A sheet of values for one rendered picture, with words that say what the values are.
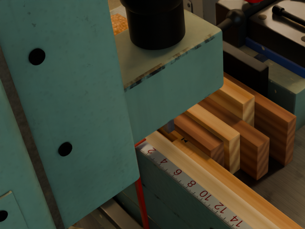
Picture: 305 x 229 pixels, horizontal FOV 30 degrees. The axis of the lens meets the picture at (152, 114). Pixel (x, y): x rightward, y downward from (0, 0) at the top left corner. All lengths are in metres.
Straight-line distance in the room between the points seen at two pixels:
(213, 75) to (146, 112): 0.08
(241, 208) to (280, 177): 0.10
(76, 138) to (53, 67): 0.07
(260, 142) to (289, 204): 0.07
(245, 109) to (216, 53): 0.09
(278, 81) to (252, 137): 0.08
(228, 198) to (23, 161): 0.25
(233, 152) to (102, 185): 0.18
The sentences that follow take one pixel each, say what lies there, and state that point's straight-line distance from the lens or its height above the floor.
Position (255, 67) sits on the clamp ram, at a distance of 0.61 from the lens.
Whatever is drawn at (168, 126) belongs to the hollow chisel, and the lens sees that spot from 0.59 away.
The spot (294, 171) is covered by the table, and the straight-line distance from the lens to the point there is 0.63.
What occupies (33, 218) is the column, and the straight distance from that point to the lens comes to 0.38.
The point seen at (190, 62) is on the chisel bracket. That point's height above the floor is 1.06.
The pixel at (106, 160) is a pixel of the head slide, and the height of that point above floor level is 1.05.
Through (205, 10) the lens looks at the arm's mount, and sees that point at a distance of 1.25.
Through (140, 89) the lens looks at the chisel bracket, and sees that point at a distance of 0.49.
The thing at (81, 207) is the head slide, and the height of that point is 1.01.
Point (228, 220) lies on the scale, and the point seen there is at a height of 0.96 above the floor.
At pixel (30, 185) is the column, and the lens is 0.36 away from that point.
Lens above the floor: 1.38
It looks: 43 degrees down
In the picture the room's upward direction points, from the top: 8 degrees counter-clockwise
